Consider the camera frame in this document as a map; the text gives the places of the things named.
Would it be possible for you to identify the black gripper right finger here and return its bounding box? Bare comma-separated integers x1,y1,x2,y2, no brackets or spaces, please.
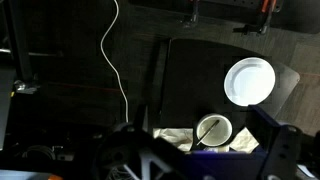
248,104,304,180

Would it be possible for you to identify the black pen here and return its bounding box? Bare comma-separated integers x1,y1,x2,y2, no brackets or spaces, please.
196,119,221,146

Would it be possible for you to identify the white bowl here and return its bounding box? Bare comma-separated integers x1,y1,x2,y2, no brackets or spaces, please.
194,113,234,148

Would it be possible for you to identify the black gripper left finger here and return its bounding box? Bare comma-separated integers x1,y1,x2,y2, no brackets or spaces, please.
95,121,188,180

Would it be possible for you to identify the white cable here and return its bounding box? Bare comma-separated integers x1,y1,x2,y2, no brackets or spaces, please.
100,0,130,124

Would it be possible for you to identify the white plate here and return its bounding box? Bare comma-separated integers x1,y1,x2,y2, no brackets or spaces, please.
223,56,277,108

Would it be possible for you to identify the black orange-handled clamp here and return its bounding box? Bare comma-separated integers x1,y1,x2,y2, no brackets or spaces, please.
232,0,285,36
181,0,202,29

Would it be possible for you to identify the black perforated breadboard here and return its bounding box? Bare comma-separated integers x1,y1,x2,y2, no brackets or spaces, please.
129,0,320,34

